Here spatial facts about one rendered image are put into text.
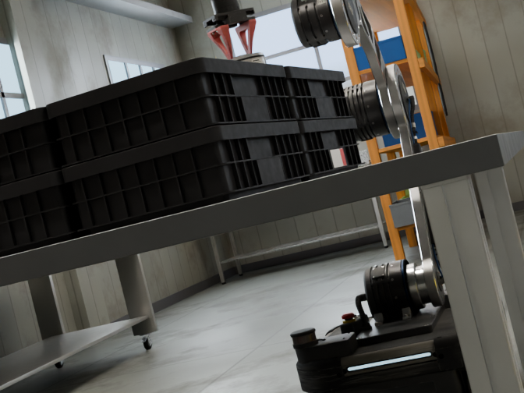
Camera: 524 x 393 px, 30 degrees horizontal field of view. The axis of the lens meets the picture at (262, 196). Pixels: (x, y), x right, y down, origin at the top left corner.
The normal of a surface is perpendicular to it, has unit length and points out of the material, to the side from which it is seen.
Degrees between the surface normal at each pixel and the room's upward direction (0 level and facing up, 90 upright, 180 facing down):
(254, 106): 90
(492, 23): 90
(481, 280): 90
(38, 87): 90
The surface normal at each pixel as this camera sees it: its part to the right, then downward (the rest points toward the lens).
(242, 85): 0.90, -0.22
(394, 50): -0.26, 0.07
